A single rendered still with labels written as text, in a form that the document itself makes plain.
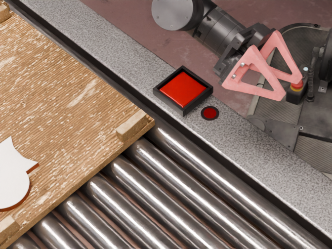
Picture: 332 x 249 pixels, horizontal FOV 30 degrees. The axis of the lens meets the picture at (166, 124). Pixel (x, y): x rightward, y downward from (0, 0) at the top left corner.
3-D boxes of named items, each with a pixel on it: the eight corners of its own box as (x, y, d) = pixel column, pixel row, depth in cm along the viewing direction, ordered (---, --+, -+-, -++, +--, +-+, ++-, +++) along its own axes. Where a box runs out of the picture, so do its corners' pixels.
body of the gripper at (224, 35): (221, 78, 85) (180, 46, 86) (244, 63, 94) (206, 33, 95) (247, 41, 82) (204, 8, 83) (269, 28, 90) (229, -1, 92)
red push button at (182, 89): (183, 75, 112) (182, 70, 111) (207, 93, 109) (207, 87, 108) (159, 94, 110) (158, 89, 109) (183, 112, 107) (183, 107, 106)
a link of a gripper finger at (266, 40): (277, 106, 88) (226, 66, 89) (290, 94, 94) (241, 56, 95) (306, 69, 85) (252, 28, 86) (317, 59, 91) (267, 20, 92)
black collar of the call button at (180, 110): (183, 70, 113) (182, 64, 112) (213, 92, 109) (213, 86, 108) (152, 94, 110) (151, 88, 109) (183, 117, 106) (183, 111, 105)
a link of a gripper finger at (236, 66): (263, 120, 82) (208, 77, 83) (277, 106, 88) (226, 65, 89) (294, 81, 79) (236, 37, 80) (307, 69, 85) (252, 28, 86)
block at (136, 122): (142, 117, 104) (140, 107, 102) (149, 123, 104) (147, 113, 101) (116, 138, 102) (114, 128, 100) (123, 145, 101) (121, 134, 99)
